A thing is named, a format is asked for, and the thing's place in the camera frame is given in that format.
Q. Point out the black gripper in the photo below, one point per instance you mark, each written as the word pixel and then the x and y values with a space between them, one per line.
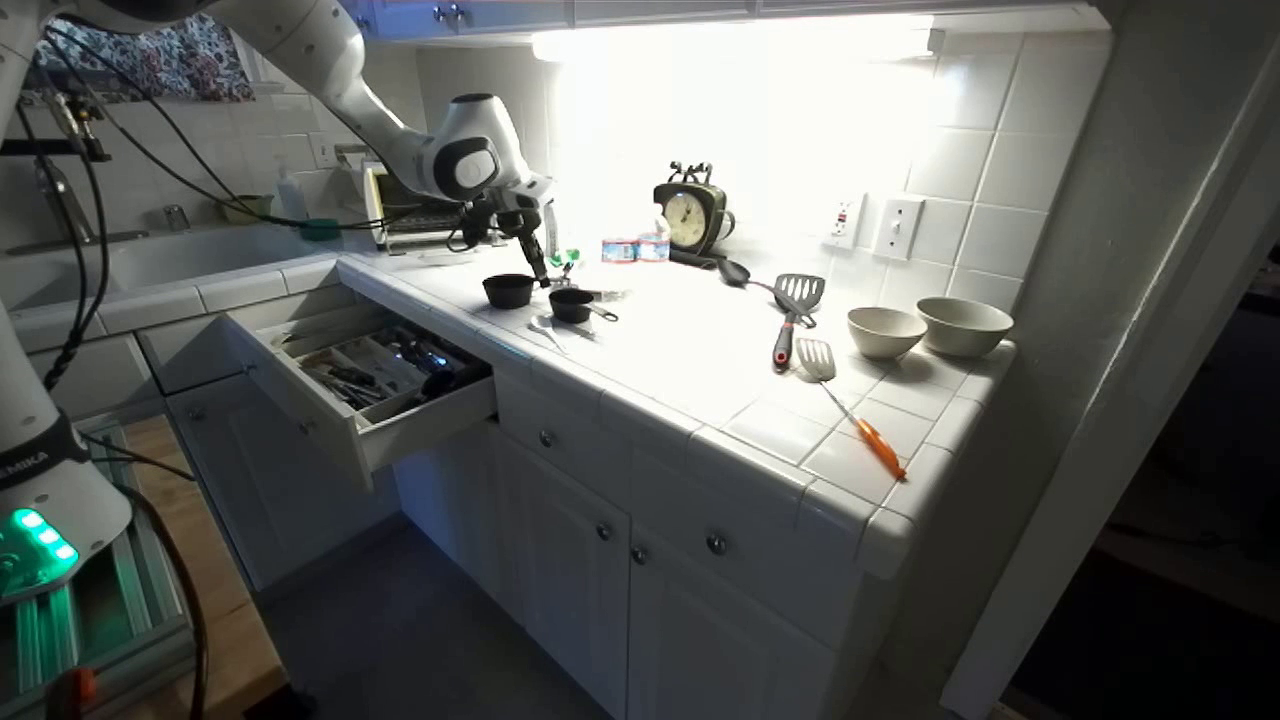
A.
pixel 507 213

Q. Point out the small black pot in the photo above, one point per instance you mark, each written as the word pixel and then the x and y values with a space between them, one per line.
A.
pixel 575 307
pixel 509 289

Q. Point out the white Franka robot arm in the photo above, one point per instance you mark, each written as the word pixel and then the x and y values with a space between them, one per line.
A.
pixel 320 46

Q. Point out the slim white bottle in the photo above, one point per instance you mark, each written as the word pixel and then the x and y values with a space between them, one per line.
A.
pixel 553 213

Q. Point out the white plastic spoon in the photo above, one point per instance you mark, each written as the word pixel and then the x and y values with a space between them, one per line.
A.
pixel 541 328

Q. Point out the clear plastic water bottle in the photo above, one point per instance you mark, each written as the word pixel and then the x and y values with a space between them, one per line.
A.
pixel 621 248

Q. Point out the small cardboard carton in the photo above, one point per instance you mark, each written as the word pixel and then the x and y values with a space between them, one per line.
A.
pixel 675 219

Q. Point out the round metal cabinet knob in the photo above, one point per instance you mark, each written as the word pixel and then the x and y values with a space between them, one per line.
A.
pixel 716 542
pixel 641 553
pixel 603 528
pixel 546 437

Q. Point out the black ladle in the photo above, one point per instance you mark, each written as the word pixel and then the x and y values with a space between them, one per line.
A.
pixel 733 273

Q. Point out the green sponge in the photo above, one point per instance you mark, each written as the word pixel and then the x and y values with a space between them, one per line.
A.
pixel 320 228

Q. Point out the open white cutlery drawer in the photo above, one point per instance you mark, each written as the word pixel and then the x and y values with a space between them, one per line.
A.
pixel 402 433

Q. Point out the under cabinet light strip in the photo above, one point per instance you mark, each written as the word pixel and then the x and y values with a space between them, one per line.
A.
pixel 733 37

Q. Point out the small pale slotted utensil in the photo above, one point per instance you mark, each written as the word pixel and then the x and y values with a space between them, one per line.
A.
pixel 812 359

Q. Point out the small white ceramic bowl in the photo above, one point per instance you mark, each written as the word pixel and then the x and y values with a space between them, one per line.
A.
pixel 886 334

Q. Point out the blue floral curtain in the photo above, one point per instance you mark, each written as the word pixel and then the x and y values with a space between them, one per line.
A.
pixel 161 62

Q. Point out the white base cabinet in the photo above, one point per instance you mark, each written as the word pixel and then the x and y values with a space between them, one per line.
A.
pixel 747 625

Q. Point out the large white ceramic bowl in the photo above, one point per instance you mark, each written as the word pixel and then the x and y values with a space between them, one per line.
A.
pixel 961 328

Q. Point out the black mounting bar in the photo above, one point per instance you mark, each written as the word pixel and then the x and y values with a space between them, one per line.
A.
pixel 54 151

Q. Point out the robot stand cart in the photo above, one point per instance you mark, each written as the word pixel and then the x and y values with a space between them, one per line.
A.
pixel 122 625

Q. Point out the white wall cabinet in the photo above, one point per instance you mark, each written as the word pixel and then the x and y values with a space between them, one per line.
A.
pixel 665 6

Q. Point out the white wall outlet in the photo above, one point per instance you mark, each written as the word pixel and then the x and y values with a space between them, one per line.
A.
pixel 847 222
pixel 897 228

